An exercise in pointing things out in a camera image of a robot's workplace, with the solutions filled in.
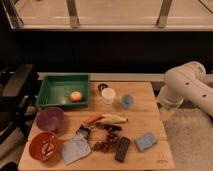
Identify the black chair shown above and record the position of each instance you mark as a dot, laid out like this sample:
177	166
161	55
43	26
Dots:
17	92

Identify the black remote control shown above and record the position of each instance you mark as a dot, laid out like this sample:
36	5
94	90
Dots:
122	149

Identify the green plastic tray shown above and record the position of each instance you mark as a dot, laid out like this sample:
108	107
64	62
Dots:
55	91

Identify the dark brown stick object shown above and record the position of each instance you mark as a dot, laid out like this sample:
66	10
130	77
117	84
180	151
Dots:
108	127

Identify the small black round object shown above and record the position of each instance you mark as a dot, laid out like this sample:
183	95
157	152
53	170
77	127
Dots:
101	87

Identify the white cup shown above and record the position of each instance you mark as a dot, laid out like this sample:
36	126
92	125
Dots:
108	95

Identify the yellow banana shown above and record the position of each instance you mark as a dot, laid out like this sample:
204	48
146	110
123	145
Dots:
110	119

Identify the peach apple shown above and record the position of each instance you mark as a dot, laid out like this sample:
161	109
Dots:
75	96

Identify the black metal clip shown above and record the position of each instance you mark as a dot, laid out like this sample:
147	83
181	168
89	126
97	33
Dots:
85	131

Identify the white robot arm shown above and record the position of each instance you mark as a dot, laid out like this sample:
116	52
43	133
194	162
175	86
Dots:
186	82

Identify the grey cloth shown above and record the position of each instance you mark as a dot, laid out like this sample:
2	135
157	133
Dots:
75	149

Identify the purple bowl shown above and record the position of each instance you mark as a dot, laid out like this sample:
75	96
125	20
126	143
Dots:
50	119

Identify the blue sponge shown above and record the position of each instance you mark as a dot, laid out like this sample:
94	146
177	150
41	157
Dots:
146	141

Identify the orange bowl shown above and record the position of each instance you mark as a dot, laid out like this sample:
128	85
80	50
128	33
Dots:
43	146

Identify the dark red grape bunch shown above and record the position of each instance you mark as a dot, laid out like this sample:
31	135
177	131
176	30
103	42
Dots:
110	143

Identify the orange carrot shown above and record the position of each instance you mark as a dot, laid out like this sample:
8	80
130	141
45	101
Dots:
92	119

